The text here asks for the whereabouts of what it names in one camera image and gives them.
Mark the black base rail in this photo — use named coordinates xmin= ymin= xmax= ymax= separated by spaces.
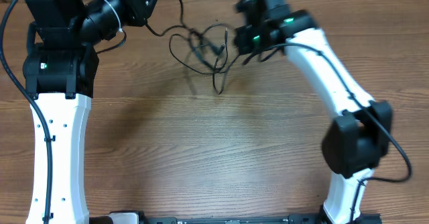
xmin=90 ymin=210 xmax=326 ymax=224

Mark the black usb cable long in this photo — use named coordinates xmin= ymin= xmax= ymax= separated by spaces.
xmin=168 ymin=23 xmax=239 ymax=95

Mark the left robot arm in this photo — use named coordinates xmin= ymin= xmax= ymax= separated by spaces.
xmin=23 ymin=0 xmax=157 ymax=223

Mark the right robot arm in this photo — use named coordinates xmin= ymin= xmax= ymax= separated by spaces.
xmin=234 ymin=0 xmax=393 ymax=223

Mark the black usb cable short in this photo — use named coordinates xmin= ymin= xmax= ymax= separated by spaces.
xmin=146 ymin=0 xmax=227 ymax=56

